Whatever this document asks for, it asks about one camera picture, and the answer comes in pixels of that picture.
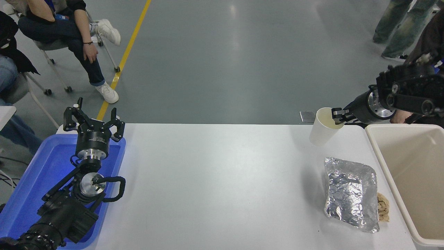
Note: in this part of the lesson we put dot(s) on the person behind bin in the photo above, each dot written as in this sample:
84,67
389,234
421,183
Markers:
430,38

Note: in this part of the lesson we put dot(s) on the seated person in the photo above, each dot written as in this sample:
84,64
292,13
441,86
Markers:
66,29

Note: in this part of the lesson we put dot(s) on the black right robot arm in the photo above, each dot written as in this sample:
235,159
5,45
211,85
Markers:
409,90

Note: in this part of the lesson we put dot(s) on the person's hand behind bin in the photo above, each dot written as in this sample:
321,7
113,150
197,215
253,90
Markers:
399,117

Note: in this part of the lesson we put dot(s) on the standing person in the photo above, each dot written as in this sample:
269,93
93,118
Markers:
395,24

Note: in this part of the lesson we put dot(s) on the white side table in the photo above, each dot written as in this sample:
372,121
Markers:
5,114

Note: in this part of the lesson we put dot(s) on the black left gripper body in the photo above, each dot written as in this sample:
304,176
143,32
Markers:
93,140

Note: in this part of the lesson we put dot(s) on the crumpled tan paper ball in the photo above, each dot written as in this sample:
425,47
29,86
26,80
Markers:
383,208

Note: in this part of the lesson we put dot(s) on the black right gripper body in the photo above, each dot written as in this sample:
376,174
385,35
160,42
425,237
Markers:
360,107

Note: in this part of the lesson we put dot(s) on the seated person's hand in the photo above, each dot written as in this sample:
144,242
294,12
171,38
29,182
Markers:
90,52

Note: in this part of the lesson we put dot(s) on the blue plastic tray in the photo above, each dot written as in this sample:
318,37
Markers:
38,177

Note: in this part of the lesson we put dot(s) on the person at table edge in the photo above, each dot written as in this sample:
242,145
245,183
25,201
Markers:
8,69

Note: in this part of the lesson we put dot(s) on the metal floor plate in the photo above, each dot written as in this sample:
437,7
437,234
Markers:
308,116

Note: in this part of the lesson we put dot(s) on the grey wheeled chair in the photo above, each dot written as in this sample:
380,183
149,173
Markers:
33,92
48,45

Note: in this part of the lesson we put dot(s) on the white paper cup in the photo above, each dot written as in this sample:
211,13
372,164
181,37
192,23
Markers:
321,132

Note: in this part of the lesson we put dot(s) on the crumpled silver foil tray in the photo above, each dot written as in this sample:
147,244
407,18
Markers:
350,191

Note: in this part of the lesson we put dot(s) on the large pale plastic bin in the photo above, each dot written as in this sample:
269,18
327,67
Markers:
412,163

